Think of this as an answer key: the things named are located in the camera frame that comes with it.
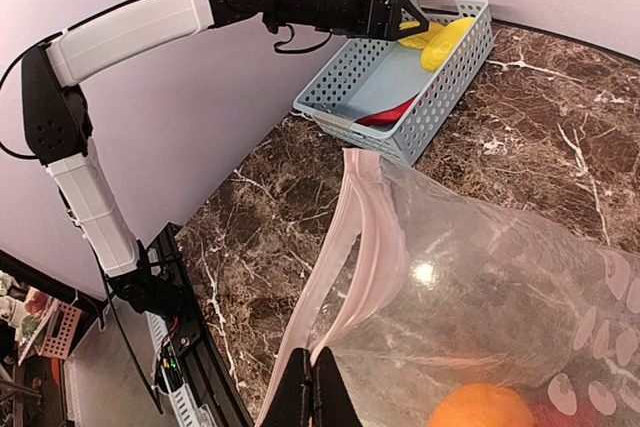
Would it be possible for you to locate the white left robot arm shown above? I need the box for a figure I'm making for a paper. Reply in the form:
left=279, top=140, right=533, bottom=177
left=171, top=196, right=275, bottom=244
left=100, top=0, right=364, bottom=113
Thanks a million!
left=1, top=0, right=408, bottom=312

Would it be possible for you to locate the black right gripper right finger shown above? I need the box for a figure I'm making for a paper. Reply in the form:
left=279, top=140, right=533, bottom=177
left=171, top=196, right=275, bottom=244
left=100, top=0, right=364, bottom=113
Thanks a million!
left=312, top=347, right=360, bottom=427

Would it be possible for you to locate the pink perforated basket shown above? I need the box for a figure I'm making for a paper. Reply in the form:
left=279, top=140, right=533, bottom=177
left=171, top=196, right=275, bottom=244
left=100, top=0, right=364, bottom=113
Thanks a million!
left=38, top=302, right=83, bottom=360

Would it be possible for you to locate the orange fruit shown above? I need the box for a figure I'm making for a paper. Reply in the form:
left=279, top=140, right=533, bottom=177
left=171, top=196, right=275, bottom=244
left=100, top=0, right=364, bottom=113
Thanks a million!
left=428, top=383, right=536, bottom=427

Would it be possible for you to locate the white slotted cable duct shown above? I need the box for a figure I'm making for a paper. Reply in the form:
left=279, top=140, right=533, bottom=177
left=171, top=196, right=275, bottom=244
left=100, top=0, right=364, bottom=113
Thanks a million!
left=146, top=313, right=201, bottom=427

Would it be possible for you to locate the yellow oblong fruit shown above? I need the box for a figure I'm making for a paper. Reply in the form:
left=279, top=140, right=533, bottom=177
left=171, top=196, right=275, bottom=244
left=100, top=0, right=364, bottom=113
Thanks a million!
left=420, top=17, right=474, bottom=73

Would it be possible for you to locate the clear zip top bag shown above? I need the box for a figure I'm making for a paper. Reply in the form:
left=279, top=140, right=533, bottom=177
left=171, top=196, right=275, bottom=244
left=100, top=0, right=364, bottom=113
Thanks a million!
left=257, top=149, right=639, bottom=426

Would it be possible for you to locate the black front table rail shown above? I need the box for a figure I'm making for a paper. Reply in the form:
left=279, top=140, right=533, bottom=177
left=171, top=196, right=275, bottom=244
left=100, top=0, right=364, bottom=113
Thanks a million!
left=147, top=223, right=254, bottom=427

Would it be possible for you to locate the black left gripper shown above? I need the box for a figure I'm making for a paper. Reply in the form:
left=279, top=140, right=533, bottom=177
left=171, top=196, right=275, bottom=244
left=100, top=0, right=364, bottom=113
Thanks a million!
left=345, top=0, right=429, bottom=42

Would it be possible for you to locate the red chili pepper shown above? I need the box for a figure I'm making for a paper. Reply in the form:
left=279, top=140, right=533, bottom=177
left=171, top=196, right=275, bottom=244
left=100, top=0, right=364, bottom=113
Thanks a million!
left=357, top=99, right=413, bottom=126

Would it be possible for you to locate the blue plastic basket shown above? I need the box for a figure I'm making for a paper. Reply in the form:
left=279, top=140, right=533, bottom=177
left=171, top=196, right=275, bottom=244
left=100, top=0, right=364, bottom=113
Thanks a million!
left=293, top=0, right=494, bottom=165

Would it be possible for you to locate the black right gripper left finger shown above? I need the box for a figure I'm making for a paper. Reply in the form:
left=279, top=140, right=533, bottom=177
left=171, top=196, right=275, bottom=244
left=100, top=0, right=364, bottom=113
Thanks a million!
left=260, top=348, right=313, bottom=427

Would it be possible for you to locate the red fruit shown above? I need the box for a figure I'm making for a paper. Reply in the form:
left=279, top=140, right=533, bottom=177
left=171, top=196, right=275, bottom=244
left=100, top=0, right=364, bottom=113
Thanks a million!
left=531, top=402, right=602, bottom=427

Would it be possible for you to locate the yellow banana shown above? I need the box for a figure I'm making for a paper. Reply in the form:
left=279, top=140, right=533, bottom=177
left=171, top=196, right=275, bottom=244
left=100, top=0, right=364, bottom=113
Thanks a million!
left=398, top=22, right=444, bottom=50

